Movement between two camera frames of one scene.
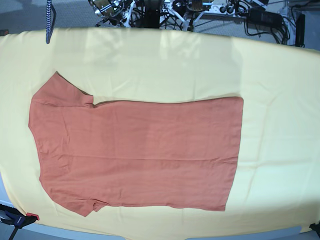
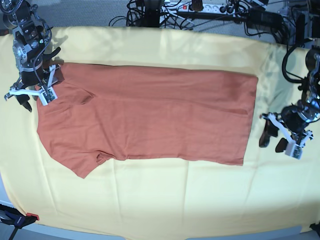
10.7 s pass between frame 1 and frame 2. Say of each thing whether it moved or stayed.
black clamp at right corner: stayed
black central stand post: stayed
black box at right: stayed
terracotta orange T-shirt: moved
